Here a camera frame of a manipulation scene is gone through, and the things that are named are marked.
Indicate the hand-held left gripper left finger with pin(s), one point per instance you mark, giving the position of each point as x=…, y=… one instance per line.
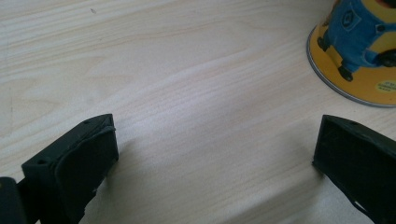
x=77, y=168

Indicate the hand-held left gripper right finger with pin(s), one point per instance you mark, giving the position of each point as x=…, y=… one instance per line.
x=358, y=161

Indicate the yellow cartoon print chip can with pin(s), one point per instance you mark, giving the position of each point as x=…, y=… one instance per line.
x=358, y=37

